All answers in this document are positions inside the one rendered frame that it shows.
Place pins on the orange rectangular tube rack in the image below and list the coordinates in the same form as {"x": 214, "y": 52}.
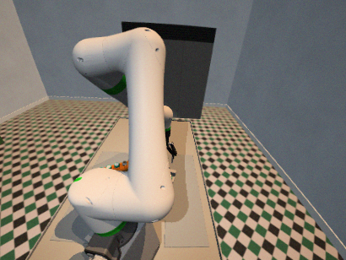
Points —
{"x": 121, "y": 168}

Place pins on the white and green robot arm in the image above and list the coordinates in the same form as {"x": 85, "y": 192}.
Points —
{"x": 145, "y": 192}

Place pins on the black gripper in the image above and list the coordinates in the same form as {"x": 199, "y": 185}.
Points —
{"x": 172, "y": 150}

